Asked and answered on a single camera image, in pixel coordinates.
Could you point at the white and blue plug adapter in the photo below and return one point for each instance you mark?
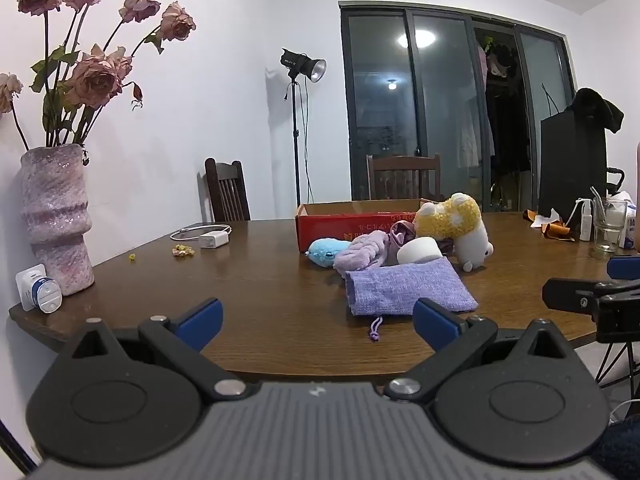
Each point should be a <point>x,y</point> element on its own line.
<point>42,295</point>

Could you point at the bunch of dried roses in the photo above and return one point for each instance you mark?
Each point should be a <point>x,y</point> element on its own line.
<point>95,77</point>

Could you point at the black monitor with jacket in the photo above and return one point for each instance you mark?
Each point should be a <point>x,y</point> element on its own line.
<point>570,160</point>

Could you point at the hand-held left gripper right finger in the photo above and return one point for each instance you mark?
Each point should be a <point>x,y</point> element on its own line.
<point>435,325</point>

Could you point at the yellow and white plush toy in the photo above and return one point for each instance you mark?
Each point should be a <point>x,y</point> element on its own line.
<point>450,215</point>

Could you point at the white charger block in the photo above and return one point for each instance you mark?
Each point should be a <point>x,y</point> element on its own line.
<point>214,240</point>

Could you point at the clear glass cup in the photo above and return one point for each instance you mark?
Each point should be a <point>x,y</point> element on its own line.
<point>609,232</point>

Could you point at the person's trouser leg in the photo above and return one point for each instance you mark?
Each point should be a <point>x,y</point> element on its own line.
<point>622,445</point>

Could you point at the pink textured ceramic vase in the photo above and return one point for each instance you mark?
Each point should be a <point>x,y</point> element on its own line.
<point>55,210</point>

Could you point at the hanging clothes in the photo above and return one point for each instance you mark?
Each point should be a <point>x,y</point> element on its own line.
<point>500,57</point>

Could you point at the dark wooden slatted chair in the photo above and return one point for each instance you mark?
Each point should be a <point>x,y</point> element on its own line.
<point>400,175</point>
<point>227,190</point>

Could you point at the small dried flower bits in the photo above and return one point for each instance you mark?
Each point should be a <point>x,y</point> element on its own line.
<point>182,250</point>

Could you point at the black coat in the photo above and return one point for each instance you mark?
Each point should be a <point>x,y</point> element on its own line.
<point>595,105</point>

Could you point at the orange white cloth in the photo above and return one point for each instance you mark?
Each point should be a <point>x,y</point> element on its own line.
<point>542,219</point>

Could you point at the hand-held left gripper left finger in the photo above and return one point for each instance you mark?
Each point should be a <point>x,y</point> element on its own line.
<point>200,321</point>

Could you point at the light blue plush toy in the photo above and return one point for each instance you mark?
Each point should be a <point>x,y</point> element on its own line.
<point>325,252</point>

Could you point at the white and blue packet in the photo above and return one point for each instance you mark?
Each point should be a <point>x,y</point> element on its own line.
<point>631,225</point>

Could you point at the orange wrapper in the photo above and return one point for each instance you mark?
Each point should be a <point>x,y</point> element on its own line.
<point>557,231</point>

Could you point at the black studio light on stand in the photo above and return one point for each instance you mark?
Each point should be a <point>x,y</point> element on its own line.
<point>300,62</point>

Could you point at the fluffy lilac cloth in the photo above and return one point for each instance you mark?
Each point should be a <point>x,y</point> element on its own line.
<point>360,256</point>

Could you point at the white round soft roll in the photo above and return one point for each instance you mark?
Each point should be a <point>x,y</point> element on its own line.
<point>417,251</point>

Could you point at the white spray bottle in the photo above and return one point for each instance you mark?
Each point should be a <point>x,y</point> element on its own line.
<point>585,220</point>

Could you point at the black framed sliding glass door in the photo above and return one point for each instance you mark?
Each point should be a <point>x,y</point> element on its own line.
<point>440,110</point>

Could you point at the black office chair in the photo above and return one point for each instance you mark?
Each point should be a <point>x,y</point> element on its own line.
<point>616,177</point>

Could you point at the black metal frame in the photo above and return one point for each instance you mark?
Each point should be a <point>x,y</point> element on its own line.
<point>612,365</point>

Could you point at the red cardboard box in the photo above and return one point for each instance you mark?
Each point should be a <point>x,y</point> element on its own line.
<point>340,227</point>

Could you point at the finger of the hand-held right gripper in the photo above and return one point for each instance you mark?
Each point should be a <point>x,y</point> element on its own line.
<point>570,294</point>
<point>625,266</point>

